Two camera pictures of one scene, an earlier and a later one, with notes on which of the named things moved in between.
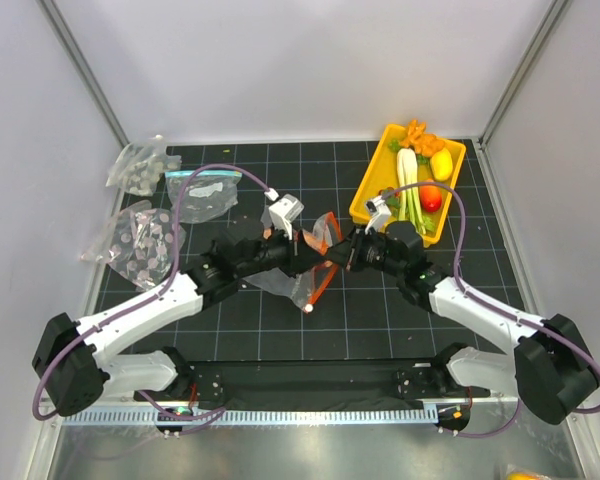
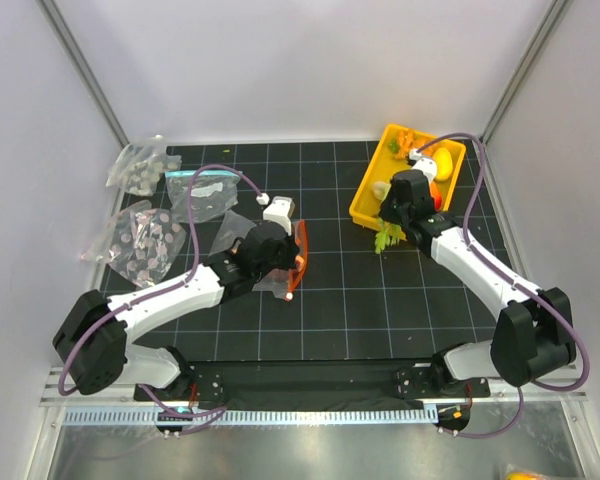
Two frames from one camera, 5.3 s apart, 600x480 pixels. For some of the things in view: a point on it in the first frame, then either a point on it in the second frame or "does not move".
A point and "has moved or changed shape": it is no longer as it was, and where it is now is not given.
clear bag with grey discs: (141, 164) does not move
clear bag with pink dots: (139, 244) does not move
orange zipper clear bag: (309, 285) has moved or changed shape
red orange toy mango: (431, 197) does not move
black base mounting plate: (249, 386) does not move
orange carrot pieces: (422, 141) to (406, 142)
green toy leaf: (395, 145) does not move
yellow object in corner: (523, 476) does not move
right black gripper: (349, 252) to (386, 211)
